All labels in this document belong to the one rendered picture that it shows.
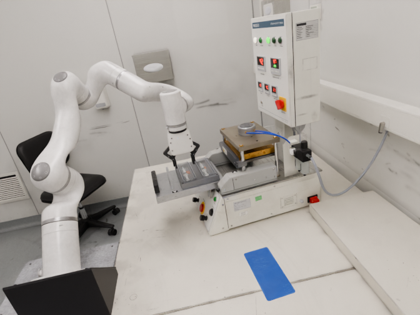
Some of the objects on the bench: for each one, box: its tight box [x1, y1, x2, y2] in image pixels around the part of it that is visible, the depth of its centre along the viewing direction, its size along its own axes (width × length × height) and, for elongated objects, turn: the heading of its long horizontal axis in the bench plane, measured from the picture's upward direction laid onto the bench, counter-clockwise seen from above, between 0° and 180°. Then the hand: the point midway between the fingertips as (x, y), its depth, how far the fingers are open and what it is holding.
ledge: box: [309, 191, 420, 315], centre depth 93 cm, size 30×84×4 cm, turn 27°
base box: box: [194, 172, 321, 236], centre depth 140 cm, size 54×38×17 cm
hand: (184, 162), depth 128 cm, fingers open, 7 cm apart
